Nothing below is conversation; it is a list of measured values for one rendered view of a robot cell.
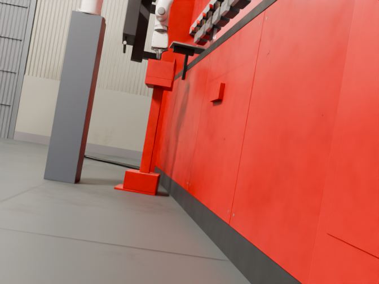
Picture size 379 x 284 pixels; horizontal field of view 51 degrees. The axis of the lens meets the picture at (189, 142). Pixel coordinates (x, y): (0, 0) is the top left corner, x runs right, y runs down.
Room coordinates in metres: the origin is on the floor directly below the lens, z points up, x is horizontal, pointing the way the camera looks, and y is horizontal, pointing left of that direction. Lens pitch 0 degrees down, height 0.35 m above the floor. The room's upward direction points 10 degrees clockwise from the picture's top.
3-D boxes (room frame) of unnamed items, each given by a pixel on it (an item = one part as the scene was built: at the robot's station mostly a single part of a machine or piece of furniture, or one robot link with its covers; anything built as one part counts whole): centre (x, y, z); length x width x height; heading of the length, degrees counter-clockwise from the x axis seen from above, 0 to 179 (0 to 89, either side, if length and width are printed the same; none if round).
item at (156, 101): (2.48, 0.25, 0.39); 0.06 x 0.06 x 0.54; 0
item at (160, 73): (2.48, 0.25, 0.75); 0.20 x 0.16 x 0.18; 0
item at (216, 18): (2.59, -0.07, 1.24); 0.15 x 0.09 x 0.17; 11
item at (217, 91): (1.73, -0.08, 0.59); 0.15 x 0.02 x 0.07; 11
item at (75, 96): (2.40, 0.72, 0.50); 0.18 x 0.18 x 1.00; 5
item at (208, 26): (2.79, -0.03, 1.24); 0.15 x 0.09 x 0.17; 11
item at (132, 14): (3.84, 0.75, 1.42); 0.45 x 0.12 x 0.36; 10
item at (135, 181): (2.48, 0.28, 0.06); 0.25 x 0.20 x 0.12; 90
